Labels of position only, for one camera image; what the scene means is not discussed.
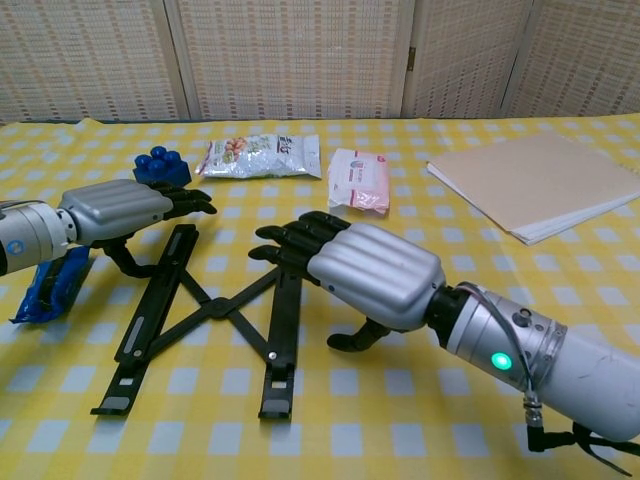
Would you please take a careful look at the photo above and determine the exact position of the blue toy building block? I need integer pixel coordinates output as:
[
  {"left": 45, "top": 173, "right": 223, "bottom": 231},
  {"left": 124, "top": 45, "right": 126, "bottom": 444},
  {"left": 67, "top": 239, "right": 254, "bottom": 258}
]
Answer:
[{"left": 132, "top": 145, "right": 193, "bottom": 189}]

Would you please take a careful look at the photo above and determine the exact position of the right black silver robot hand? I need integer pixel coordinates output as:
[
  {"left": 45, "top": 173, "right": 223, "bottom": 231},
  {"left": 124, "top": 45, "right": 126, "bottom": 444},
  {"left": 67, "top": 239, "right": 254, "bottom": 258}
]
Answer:
[{"left": 248, "top": 210, "right": 447, "bottom": 354}]

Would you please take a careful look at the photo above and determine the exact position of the white snack bag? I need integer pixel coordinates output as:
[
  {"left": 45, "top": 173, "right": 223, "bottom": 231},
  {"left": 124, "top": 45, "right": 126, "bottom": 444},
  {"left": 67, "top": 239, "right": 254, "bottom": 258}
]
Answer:
[{"left": 194, "top": 133, "right": 323, "bottom": 180}]

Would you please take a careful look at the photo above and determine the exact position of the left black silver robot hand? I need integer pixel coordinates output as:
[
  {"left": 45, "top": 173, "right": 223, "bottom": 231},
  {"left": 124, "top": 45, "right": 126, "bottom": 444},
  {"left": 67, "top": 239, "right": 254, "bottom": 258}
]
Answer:
[{"left": 56, "top": 178, "right": 219, "bottom": 279}]

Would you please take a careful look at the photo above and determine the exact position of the pink white wet wipes pack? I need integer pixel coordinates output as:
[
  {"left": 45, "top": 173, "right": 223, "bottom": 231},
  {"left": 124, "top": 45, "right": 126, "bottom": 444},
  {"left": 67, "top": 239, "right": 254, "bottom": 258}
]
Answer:
[{"left": 326, "top": 147, "right": 392, "bottom": 215}]

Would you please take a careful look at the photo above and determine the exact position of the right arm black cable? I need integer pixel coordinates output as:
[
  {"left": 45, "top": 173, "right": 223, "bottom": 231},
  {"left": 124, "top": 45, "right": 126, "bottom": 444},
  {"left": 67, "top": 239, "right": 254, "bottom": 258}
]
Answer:
[{"left": 457, "top": 282, "right": 634, "bottom": 476}]

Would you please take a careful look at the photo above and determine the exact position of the woven beige folding screen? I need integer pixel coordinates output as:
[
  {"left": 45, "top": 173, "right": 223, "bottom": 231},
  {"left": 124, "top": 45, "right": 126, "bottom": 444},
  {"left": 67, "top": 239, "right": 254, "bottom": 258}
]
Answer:
[{"left": 0, "top": 0, "right": 640, "bottom": 126}]

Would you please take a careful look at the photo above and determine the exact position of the blue cookie packet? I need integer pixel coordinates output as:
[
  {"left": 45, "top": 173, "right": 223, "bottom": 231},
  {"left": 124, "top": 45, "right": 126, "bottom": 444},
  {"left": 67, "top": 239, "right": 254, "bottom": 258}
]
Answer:
[{"left": 8, "top": 244, "right": 94, "bottom": 326}]

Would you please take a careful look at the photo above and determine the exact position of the tan cover paper pad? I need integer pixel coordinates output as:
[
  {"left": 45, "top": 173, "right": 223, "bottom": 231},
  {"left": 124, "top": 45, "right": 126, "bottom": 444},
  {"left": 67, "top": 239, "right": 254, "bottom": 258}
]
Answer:
[{"left": 425, "top": 130, "right": 640, "bottom": 246}]

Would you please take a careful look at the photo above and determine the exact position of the black folding laptop stand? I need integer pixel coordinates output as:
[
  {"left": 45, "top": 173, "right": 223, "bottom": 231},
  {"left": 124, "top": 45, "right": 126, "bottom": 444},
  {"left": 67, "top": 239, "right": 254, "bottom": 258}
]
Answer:
[{"left": 89, "top": 223, "right": 305, "bottom": 420}]

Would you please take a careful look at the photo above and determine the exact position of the yellow white checked tablecloth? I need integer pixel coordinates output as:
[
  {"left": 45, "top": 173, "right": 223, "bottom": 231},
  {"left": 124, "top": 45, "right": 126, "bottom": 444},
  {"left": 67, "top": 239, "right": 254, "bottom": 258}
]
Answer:
[{"left": 0, "top": 113, "right": 640, "bottom": 480}]

